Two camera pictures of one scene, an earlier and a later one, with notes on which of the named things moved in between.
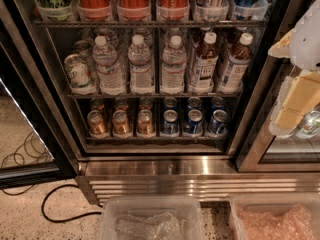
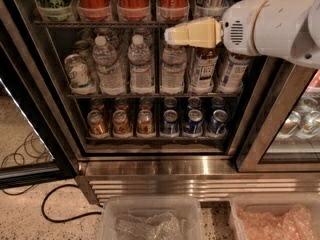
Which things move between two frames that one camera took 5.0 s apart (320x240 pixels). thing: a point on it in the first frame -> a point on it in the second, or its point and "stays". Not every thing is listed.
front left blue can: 170,122 stays
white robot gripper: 306,45 -> 240,29
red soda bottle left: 94,1 stays
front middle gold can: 120,125 stays
